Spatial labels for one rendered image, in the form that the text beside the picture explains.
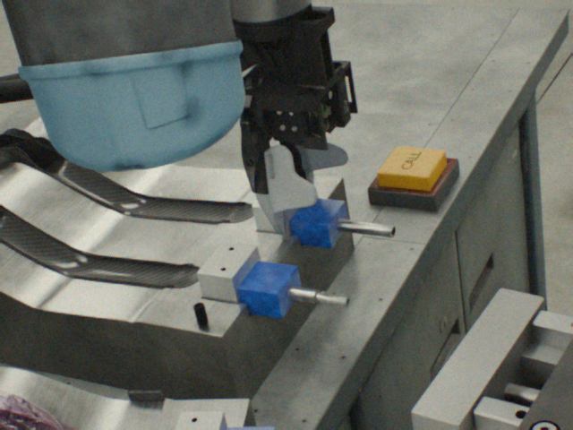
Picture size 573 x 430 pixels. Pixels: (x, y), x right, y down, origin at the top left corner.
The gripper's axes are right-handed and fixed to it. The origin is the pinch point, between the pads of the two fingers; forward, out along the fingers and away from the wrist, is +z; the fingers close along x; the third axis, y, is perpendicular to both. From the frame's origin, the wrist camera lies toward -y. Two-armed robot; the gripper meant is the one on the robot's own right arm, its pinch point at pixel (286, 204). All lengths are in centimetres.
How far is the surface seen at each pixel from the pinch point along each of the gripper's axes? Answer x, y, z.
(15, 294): -17.3, -20.6, 1.6
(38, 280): -14.6, -19.9, 1.9
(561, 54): 218, -33, 91
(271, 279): -11.1, 3.8, 0.3
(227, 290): -13.3, 0.5, 0.5
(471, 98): 42.6, 3.6, 10.6
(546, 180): 150, -19, 91
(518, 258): 59, 3, 47
